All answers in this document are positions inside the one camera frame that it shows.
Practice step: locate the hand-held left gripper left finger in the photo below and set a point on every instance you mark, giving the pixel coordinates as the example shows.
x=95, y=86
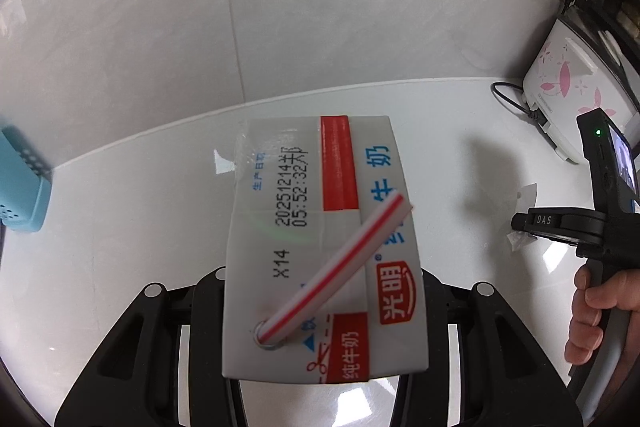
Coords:
x=207, y=307

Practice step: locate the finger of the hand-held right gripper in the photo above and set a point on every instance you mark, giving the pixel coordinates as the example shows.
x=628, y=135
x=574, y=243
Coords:
x=521, y=223

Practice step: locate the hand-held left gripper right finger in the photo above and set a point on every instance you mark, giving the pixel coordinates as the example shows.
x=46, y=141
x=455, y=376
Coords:
x=440, y=307

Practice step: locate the clear plastic wrapper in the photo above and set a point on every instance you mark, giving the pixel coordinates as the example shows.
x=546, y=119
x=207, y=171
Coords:
x=527, y=197

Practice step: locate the blue white milk carton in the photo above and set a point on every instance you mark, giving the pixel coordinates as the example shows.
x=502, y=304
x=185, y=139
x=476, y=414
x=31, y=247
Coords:
x=280, y=257

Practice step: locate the person's right hand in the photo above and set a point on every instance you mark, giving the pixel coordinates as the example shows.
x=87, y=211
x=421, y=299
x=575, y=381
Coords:
x=585, y=322

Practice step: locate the red white striped straw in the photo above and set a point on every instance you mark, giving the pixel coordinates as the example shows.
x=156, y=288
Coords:
x=345, y=257

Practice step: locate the white floral rice cooker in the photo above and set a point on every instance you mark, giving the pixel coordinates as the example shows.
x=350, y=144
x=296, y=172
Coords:
x=560, y=82

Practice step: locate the blue plastic utensil holder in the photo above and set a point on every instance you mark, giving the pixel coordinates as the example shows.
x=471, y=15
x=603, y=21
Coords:
x=20, y=187

